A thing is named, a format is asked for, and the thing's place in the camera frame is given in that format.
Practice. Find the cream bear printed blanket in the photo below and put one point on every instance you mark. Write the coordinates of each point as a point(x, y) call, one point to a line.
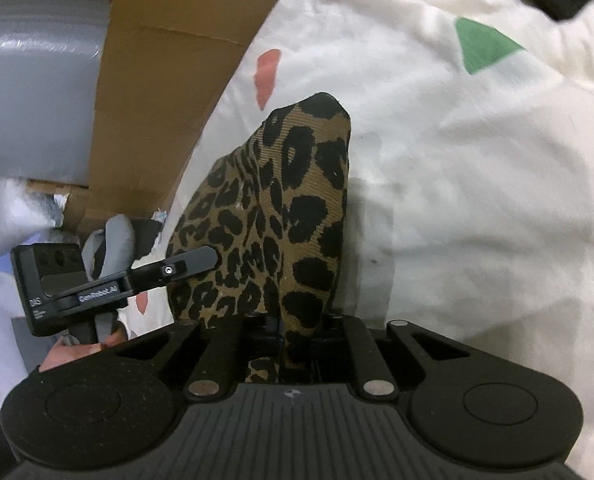
point(477, 185)

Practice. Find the person's left hand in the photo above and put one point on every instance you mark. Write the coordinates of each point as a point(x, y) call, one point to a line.
point(69, 355)

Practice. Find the white fluffy pillow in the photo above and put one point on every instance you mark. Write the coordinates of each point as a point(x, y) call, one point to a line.
point(7, 220)

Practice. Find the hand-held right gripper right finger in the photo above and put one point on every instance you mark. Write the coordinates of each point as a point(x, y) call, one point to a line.
point(362, 355)

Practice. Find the flattened cardboard box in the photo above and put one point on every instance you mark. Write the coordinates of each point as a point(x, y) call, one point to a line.
point(167, 85)

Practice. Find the leopard print pants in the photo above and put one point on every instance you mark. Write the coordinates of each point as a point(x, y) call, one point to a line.
point(287, 185)

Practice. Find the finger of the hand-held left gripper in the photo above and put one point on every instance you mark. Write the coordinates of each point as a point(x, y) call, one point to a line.
point(177, 266)

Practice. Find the grey neck pillow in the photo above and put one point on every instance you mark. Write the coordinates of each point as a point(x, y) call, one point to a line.
point(119, 245)

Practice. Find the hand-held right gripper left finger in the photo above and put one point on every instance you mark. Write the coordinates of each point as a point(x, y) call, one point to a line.
point(212, 360)

